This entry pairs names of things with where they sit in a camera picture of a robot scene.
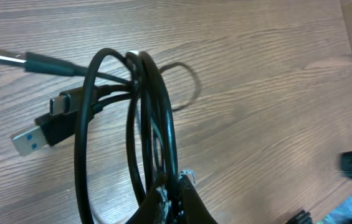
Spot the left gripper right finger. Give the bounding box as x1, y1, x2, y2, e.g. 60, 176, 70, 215
177, 175, 217, 224

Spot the black USB cable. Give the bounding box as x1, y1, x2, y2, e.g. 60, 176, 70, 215
0, 48, 179, 224

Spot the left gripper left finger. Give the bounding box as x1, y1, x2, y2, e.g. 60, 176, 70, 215
126, 172, 171, 224

